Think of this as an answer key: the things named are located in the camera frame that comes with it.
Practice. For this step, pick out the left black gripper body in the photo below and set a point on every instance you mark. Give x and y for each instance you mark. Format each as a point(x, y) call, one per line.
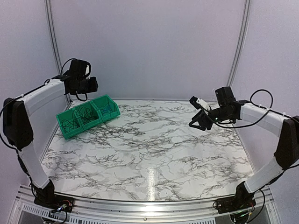
point(88, 88)

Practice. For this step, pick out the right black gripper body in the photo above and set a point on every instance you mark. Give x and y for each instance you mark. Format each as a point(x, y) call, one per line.
point(222, 115)

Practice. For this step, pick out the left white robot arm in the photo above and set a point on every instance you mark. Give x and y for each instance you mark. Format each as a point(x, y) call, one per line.
point(18, 130)

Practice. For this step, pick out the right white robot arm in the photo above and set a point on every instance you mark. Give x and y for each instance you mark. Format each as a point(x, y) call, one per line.
point(228, 156)

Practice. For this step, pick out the right green bin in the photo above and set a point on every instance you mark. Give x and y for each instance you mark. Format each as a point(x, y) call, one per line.
point(106, 107)

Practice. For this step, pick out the green bin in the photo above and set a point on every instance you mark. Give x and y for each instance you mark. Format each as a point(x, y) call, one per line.
point(106, 107)
point(88, 115)
point(68, 124)

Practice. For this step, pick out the middle green bin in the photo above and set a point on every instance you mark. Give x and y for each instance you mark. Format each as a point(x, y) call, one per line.
point(88, 115)

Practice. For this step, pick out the left green bin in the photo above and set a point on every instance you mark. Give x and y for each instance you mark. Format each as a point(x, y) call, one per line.
point(68, 124)

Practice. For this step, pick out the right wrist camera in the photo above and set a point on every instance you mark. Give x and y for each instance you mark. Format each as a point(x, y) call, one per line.
point(199, 103)

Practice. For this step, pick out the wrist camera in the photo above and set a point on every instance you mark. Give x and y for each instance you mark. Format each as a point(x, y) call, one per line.
point(199, 103)
point(87, 70)

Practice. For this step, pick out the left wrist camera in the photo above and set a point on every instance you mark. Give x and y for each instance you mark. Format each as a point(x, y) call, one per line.
point(87, 70)

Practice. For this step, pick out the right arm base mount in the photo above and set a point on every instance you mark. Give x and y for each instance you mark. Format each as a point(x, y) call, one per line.
point(241, 200)

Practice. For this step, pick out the left corner aluminium post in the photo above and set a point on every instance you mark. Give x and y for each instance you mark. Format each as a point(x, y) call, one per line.
point(52, 33)

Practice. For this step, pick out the corner aluminium post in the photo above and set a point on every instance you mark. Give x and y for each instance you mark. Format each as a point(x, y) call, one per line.
point(240, 43)
point(52, 33)

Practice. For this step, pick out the right corner aluminium post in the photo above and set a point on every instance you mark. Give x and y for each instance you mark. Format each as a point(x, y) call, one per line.
point(240, 43)

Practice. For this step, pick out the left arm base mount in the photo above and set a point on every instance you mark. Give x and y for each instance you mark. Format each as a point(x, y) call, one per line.
point(47, 197)

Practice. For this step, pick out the aluminium front rail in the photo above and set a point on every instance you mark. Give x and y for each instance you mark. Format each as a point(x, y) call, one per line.
point(99, 211)

